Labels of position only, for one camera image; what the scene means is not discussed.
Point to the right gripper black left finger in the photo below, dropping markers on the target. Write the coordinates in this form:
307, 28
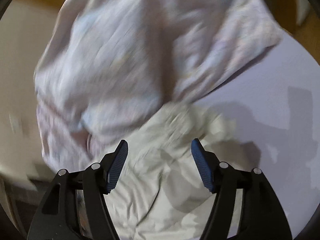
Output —
74, 206

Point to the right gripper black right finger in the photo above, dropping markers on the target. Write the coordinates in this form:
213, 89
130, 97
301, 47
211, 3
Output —
261, 215

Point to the beige puffer jacket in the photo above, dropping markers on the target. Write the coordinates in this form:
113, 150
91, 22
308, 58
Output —
160, 194

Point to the pink patterned duvet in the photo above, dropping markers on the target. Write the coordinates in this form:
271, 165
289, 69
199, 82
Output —
111, 64

